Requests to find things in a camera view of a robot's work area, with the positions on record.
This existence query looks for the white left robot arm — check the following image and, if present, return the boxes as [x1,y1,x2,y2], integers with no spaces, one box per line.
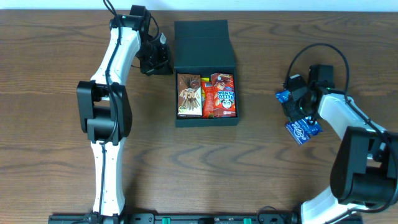
[76,1,173,223]

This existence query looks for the blue Eclipse gum pack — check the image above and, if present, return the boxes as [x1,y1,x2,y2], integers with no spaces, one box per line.
[285,121,310,145]

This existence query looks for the red Hello Panda box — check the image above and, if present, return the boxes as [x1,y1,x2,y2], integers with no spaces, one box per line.
[211,73,236,118]

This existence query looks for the blue Oreo cookie pack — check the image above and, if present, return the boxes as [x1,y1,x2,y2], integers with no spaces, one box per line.
[275,90,322,136]

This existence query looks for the black gift box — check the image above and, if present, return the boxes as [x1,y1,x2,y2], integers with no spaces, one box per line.
[173,19,239,128]

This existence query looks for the red snack bag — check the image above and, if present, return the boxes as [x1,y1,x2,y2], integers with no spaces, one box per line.
[201,82,214,119]

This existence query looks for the brown Pocky box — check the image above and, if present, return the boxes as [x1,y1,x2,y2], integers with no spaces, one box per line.
[177,73,202,118]

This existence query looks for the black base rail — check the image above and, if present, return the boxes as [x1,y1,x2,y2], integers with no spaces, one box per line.
[48,212,364,224]

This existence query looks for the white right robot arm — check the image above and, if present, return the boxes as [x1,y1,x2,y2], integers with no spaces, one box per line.
[276,65,397,223]

